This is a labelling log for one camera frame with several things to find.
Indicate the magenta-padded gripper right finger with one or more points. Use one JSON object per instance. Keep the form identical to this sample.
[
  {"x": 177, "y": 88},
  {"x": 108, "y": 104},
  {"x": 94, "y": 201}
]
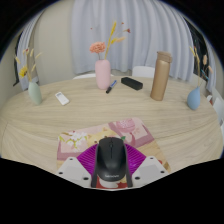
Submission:
[{"x": 150, "y": 168}]

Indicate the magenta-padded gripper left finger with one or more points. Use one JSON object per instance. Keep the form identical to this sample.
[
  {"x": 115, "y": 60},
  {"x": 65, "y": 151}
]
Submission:
[{"x": 73, "y": 170}]

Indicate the black computer mouse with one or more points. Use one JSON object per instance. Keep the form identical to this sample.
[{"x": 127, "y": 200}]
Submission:
[{"x": 111, "y": 160}]

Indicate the small white remote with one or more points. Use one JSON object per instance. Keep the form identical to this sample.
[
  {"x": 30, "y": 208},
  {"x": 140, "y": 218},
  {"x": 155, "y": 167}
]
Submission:
[{"x": 62, "y": 98}]

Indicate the blue vase with dried flowers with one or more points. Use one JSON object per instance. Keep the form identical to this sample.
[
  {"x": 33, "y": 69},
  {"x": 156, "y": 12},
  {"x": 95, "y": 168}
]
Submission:
[{"x": 194, "y": 99}]

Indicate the green vase with dried flowers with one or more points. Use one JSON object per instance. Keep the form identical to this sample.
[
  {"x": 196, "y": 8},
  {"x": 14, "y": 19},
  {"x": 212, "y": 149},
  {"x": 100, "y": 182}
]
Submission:
[{"x": 35, "y": 94}]

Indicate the black rectangular box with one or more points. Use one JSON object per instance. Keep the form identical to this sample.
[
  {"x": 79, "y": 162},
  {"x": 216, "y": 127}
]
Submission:
[{"x": 132, "y": 83}]

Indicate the gold metal drink bottle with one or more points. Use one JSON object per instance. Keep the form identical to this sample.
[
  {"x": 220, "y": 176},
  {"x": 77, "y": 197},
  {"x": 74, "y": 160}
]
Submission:
[{"x": 160, "y": 78}]

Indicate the pink vase with dried flowers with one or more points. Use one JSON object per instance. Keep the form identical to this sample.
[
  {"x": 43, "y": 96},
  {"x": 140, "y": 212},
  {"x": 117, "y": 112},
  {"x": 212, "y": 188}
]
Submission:
[{"x": 103, "y": 75}]

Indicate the wide white curtain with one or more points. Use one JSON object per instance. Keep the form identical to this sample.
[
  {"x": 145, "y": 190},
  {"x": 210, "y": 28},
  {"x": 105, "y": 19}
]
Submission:
[{"x": 146, "y": 33}]

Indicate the dark framed window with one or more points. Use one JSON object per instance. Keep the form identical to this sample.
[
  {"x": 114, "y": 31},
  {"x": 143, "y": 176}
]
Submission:
[{"x": 198, "y": 40}]

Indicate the narrow white curtain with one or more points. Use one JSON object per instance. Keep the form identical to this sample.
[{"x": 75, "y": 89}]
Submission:
[{"x": 26, "y": 40}]

